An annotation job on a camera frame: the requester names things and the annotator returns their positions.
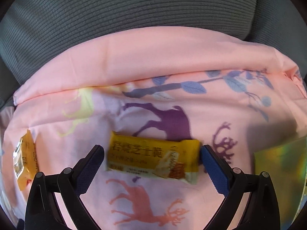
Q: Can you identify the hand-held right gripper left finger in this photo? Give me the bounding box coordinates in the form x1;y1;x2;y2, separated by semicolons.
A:
25;144;105;230

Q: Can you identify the orange snack packet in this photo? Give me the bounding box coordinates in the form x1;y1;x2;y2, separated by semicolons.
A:
12;129;40;192

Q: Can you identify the shiny green-gold card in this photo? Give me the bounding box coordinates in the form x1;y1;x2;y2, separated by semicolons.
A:
254;136;307;226

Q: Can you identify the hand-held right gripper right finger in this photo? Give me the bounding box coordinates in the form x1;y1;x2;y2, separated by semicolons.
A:
200;144;281;230

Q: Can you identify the yellow biscuit snack packet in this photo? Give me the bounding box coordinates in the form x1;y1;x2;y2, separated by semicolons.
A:
106;131;201;185

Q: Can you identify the grey sofa cushion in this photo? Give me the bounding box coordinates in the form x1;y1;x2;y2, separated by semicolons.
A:
0;0;307;106

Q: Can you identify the pink deer-print blanket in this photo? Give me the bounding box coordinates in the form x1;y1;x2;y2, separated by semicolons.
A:
0;27;307;230

